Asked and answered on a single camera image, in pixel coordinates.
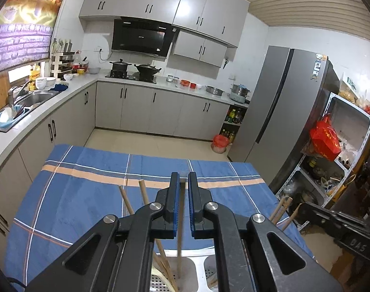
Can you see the black cooking pot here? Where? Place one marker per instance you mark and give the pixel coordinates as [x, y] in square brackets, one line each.
[119, 69]

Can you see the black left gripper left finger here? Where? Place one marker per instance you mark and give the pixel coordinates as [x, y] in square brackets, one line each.
[116, 254]

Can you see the black range hood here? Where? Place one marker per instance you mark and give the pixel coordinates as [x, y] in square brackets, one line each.
[143, 36]

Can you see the grey kitchen cabinets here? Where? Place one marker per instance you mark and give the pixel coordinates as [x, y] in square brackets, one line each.
[205, 28]
[71, 116]

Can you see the printed window blind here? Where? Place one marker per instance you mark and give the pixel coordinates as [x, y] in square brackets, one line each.
[26, 29]

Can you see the red trash bin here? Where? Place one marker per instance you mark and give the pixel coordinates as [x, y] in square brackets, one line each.
[219, 144]

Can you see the grey lower kitchen cabinets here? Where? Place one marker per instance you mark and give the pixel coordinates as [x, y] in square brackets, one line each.
[71, 116]

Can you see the steel basin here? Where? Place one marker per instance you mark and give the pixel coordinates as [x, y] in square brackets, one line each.
[214, 91]

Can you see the grey upper kitchen cabinets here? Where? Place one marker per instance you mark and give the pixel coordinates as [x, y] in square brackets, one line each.
[205, 28]

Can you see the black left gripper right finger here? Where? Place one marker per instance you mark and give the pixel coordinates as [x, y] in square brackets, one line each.
[252, 254]

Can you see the black wok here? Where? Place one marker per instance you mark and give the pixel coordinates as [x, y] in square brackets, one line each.
[147, 69]

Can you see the white metal shelf rack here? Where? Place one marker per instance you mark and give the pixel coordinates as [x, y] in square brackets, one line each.
[316, 178]

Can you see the grey double door refrigerator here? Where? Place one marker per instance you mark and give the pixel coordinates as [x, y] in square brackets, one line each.
[291, 94]

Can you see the wooden knife rack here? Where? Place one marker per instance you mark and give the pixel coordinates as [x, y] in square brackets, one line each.
[62, 58]

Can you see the steel steamer pot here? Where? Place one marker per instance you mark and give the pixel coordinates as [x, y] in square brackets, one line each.
[239, 93]

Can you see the blue plaid tablecloth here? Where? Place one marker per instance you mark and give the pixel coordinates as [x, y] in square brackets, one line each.
[78, 186]

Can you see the red bag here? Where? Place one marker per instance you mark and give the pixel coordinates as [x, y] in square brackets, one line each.
[324, 139]

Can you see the white plastic utensil holder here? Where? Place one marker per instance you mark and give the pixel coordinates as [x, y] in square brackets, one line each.
[198, 270]

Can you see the steel kitchen sink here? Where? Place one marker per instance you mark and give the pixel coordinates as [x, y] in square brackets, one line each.
[11, 115]

